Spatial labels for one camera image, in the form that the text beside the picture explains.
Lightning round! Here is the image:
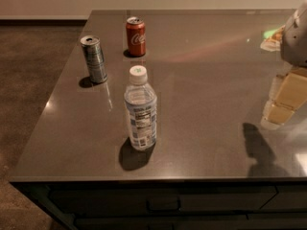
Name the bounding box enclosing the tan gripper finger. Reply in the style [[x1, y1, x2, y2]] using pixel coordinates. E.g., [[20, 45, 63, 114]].
[[261, 68, 307, 130]]

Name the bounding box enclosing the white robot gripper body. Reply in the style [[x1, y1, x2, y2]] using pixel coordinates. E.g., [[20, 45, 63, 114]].
[[281, 0, 307, 67]]

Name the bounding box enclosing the clear blue-labelled plastic bottle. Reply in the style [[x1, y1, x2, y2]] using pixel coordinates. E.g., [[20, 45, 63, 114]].
[[124, 65, 157, 150]]

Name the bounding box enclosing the snack packet with green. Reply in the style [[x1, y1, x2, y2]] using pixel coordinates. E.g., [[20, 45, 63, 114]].
[[260, 26, 285, 52]]

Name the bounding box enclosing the dark right cabinet drawer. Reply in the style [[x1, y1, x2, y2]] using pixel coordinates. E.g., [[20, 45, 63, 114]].
[[262, 185, 307, 212]]

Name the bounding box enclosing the dark lower cabinet drawer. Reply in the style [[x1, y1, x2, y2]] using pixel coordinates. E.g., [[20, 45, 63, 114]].
[[75, 213, 307, 230]]

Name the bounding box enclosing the red cola can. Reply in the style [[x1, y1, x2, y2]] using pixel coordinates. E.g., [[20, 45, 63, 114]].
[[126, 16, 146, 57]]

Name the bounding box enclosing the silver energy drink can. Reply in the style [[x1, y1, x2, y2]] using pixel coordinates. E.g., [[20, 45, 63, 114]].
[[81, 35, 107, 83]]

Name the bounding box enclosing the dark cabinet drawer with handle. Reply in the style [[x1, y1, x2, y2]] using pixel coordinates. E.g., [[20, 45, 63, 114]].
[[50, 187, 276, 218]]

